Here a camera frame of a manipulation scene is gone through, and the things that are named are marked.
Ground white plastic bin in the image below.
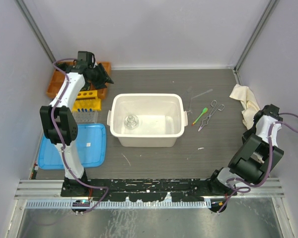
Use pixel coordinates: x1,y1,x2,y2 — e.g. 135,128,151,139
107,93,188,147

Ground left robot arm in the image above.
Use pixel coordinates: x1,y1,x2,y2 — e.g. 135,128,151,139
40,51,113,197

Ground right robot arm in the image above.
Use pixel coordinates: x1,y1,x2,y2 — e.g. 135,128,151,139
208,104,284,195

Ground yellow test tube rack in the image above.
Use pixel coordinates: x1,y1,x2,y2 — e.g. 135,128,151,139
72,90,101,112

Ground wooden compartment tray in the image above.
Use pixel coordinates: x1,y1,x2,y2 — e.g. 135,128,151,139
46,61,111,99

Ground clear plastic tube rack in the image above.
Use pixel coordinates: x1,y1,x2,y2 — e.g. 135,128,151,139
72,110,98,124

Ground blue plastic tray lid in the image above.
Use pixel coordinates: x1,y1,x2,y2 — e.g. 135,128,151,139
37,123,106,170

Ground green rainbow spoon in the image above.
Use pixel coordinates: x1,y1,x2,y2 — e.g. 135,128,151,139
191,107,208,126

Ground metal crucible tongs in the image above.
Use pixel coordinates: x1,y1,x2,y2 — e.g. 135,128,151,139
198,100,225,132

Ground cream cloth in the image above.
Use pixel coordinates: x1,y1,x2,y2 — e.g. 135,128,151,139
229,84,260,129

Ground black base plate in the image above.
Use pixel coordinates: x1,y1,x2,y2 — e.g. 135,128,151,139
61,178,232,202

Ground aluminium rail frame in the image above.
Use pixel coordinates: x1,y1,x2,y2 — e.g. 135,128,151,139
14,178,284,212

